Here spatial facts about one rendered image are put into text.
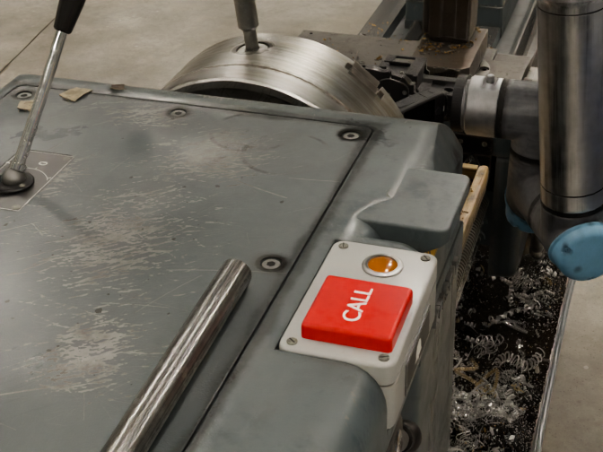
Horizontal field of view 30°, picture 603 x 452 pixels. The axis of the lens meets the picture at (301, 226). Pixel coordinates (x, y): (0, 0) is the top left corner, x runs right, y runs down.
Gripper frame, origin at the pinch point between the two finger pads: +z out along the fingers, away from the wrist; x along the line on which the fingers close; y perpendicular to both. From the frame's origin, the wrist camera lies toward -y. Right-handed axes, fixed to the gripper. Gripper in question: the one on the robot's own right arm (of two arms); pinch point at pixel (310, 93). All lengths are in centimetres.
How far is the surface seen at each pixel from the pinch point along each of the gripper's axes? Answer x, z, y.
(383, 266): 18, -26, -63
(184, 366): 20, -18, -79
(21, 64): -108, 187, 218
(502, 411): -49, -28, 2
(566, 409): -107, -34, 76
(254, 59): 16.1, -3.0, -26.9
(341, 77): 13.9, -11.4, -24.1
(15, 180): 18, 5, -60
